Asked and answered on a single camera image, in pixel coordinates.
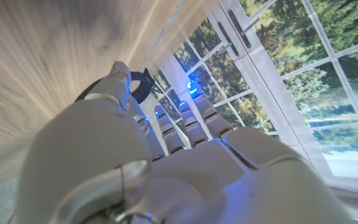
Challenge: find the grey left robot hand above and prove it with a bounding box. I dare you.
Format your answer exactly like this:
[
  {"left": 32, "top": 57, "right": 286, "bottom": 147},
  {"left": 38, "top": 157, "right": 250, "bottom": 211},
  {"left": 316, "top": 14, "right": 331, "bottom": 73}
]
[{"left": 11, "top": 60, "right": 358, "bottom": 224}]

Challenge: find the black velcro strap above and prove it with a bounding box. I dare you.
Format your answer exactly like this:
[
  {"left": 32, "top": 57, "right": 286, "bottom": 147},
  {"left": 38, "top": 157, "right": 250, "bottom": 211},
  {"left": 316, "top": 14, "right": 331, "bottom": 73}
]
[{"left": 75, "top": 67, "right": 155, "bottom": 105}]

